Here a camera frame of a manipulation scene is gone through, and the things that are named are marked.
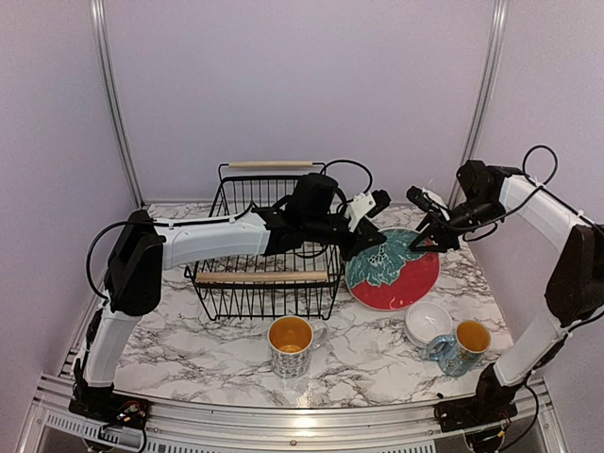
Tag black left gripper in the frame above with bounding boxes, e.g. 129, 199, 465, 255
305, 212, 388, 260

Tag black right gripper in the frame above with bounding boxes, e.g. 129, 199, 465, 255
409, 195, 500, 253

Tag red teal floral plate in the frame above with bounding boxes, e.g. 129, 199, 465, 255
345, 227, 440, 311

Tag black wire dish rack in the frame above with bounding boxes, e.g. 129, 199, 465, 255
184, 161, 344, 321

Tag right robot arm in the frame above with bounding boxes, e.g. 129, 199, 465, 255
407, 160, 603, 423

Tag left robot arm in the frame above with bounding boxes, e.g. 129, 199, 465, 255
73, 173, 391, 420

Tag white bowl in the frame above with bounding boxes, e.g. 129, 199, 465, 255
404, 301, 453, 348

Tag blue mug yellow inside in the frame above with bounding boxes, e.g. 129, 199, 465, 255
426, 320, 491, 378

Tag patterned mug yellow inside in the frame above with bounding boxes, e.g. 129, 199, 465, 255
267, 316, 329, 378

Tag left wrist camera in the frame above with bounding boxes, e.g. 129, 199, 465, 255
344, 190, 392, 232

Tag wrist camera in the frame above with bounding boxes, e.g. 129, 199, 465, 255
344, 190, 392, 232
406, 186, 450, 220

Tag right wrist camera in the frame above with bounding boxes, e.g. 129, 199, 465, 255
406, 186, 450, 220

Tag right aluminium frame post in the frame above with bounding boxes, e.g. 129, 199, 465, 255
447, 0, 510, 204

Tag aluminium frame post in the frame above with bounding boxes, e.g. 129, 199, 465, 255
90, 0, 144, 208
447, 0, 510, 204

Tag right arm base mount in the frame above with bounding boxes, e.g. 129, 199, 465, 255
434, 396, 518, 432

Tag front aluminium rail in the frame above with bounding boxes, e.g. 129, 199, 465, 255
16, 377, 568, 452

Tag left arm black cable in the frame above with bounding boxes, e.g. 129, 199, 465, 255
84, 158, 374, 298

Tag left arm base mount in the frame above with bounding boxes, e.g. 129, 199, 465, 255
69, 394, 150, 429

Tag left aluminium frame post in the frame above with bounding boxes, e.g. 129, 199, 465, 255
90, 0, 144, 208

